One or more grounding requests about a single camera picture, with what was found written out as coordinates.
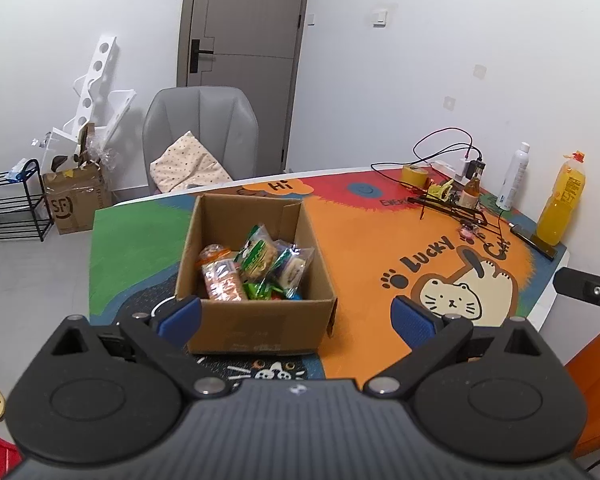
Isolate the orange stool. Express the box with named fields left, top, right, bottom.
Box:
left=564, top=317, right=600, bottom=457

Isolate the yellow plastic bag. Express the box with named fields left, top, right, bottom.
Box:
left=427, top=179, right=456, bottom=202

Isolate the cartoon cat table mat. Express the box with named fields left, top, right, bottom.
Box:
left=88, top=170, right=565, bottom=382

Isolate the black phone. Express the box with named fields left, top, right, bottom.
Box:
left=509, top=223, right=559, bottom=261

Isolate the black clothes hanger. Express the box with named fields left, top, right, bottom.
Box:
left=406, top=194, right=507, bottom=242

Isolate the brown glass bottle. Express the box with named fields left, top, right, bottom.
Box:
left=459, top=169, right=483, bottom=210

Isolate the cardboard box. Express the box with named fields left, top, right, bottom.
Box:
left=174, top=192, right=339, bottom=357

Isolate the orange juice bottle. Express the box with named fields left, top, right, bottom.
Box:
left=536, top=149, right=587, bottom=247

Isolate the white power strip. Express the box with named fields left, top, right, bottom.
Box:
left=432, top=159, right=474, bottom=181

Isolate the yellow tape roll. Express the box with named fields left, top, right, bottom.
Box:
left=400, top=163, right=429, bottom=189

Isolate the black cable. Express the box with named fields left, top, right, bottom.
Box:
left=371, top=127, right=482, bottom=173

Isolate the cream dotted cushion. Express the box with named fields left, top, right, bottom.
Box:
left=149, top=130, right=234, bottom=194

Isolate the grey door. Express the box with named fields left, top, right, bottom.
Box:
left=176, top=0, right=314, bottom=175

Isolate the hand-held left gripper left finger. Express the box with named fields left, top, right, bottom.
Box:
left=47, top=296, right=231, bottom=401

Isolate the white rack with holes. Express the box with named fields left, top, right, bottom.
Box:
left=49, top=34, right=137, bottom=162

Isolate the black door handle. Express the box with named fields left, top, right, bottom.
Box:
left=189, top=38, right=215, bottom=74

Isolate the green label cracker packet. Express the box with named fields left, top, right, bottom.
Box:
left=234, top=223, right=280, bottom=282

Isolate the green snack packet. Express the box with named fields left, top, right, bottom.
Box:
left=242, top=281, right=277, bottom=302

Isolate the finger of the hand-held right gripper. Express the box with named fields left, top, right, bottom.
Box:
left=554, top=267, right=600, bottom=312

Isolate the grey chair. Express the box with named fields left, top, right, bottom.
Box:
left=142, top=85, right=260, bottom=196

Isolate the brown shipping box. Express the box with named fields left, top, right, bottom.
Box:
left=42, top=124, right=114, bottom=236

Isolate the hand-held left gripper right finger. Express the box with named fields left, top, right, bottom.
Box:
left=362, top=296, right=548, bottom=402

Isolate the black shoe rack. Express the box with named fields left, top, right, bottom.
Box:
left=0, top=159, right=54, bottom=244

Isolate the white spray bottle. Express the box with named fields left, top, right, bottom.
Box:
left=496, top=141, right=531, bottom=211

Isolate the orange cracker packet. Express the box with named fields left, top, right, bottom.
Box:
left=195, top=243, right=244, bottom=304

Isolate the blue and white packet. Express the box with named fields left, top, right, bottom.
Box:
left=5, top=158, right=39, bottom=184

